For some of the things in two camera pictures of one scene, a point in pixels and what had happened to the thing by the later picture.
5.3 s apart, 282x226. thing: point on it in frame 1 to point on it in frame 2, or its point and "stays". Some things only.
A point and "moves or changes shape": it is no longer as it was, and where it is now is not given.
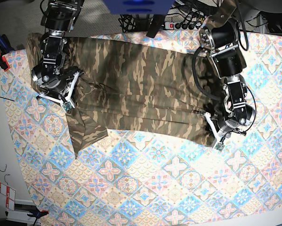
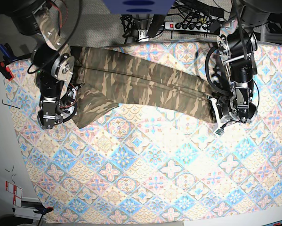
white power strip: (182, 25) stays
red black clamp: (5, 46) to (7, 58)
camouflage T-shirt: (104, 84) moves or changes shape
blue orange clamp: (38, 213) to (42, 210)
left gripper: (56, 83) to (55, 110)
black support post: (157, 23) stays
